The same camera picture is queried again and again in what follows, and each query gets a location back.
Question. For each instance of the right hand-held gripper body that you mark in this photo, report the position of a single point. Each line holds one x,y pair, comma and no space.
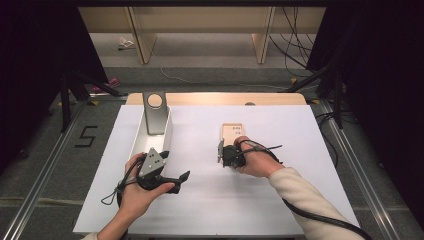
231,156

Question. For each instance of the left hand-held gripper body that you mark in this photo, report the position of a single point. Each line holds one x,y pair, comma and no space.
151,165

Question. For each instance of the white plastic storage box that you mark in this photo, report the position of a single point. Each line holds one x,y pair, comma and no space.
143,141

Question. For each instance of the person's right hand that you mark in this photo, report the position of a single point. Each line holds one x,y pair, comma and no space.
260,161

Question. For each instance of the person's left hand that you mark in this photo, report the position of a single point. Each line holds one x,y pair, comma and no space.
136,198

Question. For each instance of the white table sheet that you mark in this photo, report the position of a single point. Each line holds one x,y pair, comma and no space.
206,200

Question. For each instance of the wooden table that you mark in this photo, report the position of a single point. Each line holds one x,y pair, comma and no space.
213,98

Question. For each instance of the pink object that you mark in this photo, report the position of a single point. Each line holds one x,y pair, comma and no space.
111,83

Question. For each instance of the black metal stand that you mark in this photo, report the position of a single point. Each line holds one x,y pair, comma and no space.
65,100
336,96

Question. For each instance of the crumpled white paper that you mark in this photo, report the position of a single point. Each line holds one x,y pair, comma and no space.
125,42

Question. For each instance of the wooden shelf unit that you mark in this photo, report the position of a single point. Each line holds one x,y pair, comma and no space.
200,20

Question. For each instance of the dark curtain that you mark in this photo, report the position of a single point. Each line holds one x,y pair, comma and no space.
383,83
33,66

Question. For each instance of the aluminium floor rail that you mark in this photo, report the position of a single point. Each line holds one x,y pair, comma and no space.
356,173
40,186

